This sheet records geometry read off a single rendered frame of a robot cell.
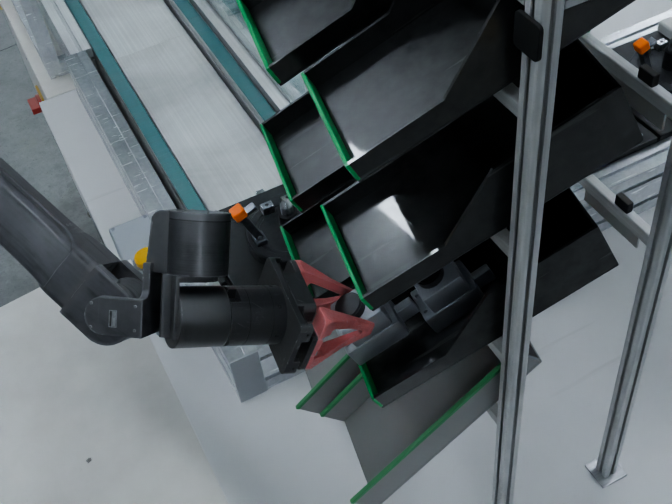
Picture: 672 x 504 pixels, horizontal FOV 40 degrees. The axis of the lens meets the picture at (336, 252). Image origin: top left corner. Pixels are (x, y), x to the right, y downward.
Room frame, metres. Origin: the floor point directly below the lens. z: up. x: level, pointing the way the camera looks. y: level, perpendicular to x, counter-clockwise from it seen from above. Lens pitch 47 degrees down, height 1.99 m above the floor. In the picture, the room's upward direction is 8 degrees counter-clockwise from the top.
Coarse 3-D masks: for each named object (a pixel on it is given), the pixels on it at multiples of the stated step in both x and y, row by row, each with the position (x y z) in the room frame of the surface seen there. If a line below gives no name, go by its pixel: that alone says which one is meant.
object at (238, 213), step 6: (252, 204) 0.99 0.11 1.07; (234, 210) 0.98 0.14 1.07; (240, 210) 0.97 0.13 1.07; (246, 210) 0.98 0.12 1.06; (252, 210) 0.98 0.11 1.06; (234, 216) 0.97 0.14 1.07; (240, 216) 0.97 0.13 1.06; (246, 216) 0.97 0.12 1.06; (246, 222) 0.97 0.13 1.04; (252, 222) 0.99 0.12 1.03; (246, 228) 0.97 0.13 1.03; (252, 228) 0.98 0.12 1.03; (252, 234) 0.98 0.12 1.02; (258, 234) 0.98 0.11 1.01
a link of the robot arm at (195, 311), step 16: (176, 288) 0.55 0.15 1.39; (192, 288) 0.56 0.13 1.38; (208, 288) 0.56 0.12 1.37; (160, 304) 0.55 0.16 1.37; (176, 304) 0.54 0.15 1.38; (192, 304) 0.54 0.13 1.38; (208, 304) 0.54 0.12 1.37; (224, 304) 0.54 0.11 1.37; (160, 320) 0.54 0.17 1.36; (176, 320) 0.53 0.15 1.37; (192, 320) 0.52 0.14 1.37; (208, 320) 0.53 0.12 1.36; (224, 320) 0.53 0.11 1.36; (160, 336) 0.53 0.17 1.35; (176, 336) 0.52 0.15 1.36; (192, 336) 0.52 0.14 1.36; (208, 336) 0.52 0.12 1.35; (224, 336) 0.52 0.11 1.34
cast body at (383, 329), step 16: (336, 304) 0.59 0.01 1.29; (352, 304) 0.58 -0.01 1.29; (384, 304) 0.60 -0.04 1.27; (400, 304) 0.60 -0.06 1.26; (368, 320) 0.57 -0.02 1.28; (384, 320) 0.57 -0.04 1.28; (400, 320) 0.58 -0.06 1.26; (368, 336) 0.57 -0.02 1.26; (384, 336) 0.57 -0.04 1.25; (400, 336) 0.57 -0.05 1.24; (352, 352) 0.56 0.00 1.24; (368, 352) 0.56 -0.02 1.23
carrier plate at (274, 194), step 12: (264, 192) 1.12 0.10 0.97; (276, 192) 1.11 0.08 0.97; (240, 204) 1.09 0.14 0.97; (252, 216) 1.06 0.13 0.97; (240, 228) 1.04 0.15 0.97; (240, 240) 1.01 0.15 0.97; (240, 252) 0.99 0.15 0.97; (240, 264) 0.96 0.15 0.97; (252, 264) 0.96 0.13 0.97; (228, 276) 0.94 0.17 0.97; (240, 276) 0.94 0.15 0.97; (252, 276) 0.93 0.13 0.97
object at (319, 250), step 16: (336, 192) 0.80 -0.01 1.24; (320, 208) 0.80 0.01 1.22; (288, 224) 0.79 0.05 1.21; (304, 224) 0.79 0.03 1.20; (320, 224) 0.79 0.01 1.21; (288, 240) 0.77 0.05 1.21; (304, 240) 0.77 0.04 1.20; (320, 240) 0.76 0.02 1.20; (304, 256) 0.75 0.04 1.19; (320, 256) 0.74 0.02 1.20; (336, 256) 0.73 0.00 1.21; (336, 272) 0.71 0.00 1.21; (320, 288) 0.70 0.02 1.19; (352, 288) 0.67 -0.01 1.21
